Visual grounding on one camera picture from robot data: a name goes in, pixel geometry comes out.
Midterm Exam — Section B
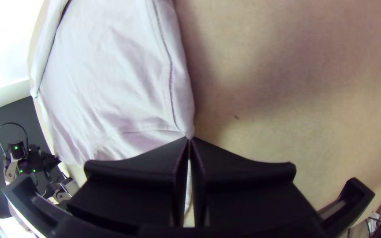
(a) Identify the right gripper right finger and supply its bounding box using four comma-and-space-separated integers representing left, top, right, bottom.
190, 137, 320, 232

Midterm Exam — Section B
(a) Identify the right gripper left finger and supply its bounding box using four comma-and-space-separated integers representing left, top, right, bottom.
67, 137, 190, 232

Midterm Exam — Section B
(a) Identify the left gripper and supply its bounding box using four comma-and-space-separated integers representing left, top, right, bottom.
28, 149, 61, 174

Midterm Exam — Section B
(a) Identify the grey t-shirt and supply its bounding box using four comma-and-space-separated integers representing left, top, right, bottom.
28, 0, 196, 227

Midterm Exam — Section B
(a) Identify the black cable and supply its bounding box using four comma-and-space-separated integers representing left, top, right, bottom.
0, 123, 29, 156

